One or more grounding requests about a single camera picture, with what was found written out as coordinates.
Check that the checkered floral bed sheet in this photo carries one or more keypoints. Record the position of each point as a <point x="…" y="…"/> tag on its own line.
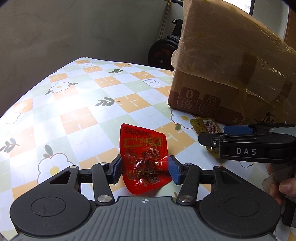
<point x="73" y="117"/>

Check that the black exercise bike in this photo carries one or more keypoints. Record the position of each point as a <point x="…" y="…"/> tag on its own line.
<point x="160" y="53"/>

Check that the wooden wardrobe panel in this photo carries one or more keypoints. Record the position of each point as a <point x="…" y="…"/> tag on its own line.
<point x="290" y="33"/>

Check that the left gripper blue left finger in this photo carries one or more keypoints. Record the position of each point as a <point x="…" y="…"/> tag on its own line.
<point x="104" y="174"/>

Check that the black window frame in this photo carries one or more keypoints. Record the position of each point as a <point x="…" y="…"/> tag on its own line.
<point x="245" y="5"/>

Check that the brown cardboard box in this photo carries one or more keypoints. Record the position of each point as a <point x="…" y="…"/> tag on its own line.
<point x="232" y="68"/>

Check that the gold snack packet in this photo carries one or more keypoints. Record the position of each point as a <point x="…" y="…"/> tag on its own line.
<point x="206" y="125"/>

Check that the right hand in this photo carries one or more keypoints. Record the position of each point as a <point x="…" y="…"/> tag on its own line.
<point x="278" y="190"/>

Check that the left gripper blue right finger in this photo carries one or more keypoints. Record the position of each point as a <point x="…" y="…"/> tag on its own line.
<point x="187" y="175"/>

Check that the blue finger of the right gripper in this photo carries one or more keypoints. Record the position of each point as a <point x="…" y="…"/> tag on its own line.
<point x="237" y="130"/>
<point x="221" y="139"/>

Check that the red snack packet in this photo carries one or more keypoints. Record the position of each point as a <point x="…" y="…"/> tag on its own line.
<point x="145" y="160"/>

